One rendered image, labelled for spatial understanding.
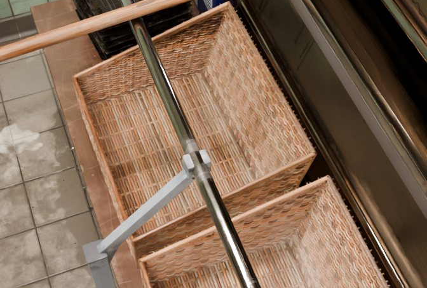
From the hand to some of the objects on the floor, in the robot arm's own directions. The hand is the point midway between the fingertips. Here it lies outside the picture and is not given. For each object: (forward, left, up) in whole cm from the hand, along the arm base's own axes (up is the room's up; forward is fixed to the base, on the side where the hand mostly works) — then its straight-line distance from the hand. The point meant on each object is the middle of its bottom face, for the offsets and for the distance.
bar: (+116, -43, -146) cm, 191 cm away
